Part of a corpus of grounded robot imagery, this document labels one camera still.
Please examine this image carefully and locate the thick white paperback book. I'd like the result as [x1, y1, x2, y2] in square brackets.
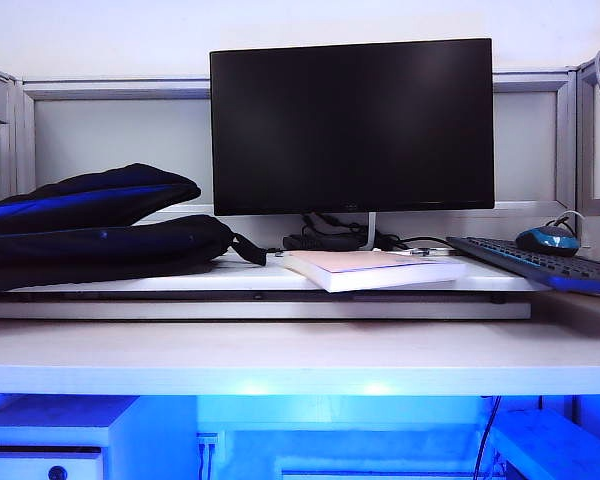
[279, 248, 467, 294]

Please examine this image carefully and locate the black blue backpack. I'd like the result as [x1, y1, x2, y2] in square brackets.
[0, 162, 269, 301]

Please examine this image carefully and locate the white desk riser board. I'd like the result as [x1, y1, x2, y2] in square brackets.
[0, 247, 551, 321]

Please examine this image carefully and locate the white box under desk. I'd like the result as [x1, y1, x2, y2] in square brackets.
[489, 407, 600, 480]

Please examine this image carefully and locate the black power adapter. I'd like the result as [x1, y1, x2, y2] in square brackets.
[282, 233, 369, 252]

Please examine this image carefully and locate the black computer monitor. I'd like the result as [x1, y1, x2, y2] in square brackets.
[208, 37, 496, 251]

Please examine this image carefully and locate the white power strip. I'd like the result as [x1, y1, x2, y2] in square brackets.
[195, 432, 221, 480]

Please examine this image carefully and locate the blue black computer mouse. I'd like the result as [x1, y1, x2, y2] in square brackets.
[515, 224, 580, 258]

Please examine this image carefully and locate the black blue keyboard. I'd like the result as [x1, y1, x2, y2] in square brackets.
[445, 235, 600, 297]

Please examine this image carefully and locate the white drawer cabinet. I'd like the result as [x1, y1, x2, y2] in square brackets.
[0, 394, 199, 480]

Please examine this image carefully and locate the black monitor cable bundle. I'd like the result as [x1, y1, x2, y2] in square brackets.
[299, 212, 369, 239]

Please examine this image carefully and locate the thin black cable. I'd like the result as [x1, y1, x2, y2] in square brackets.
[379, 234, 461, 251]

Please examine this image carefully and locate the black hanging cable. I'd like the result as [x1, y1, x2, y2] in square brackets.
[472, 395, 501, 480]

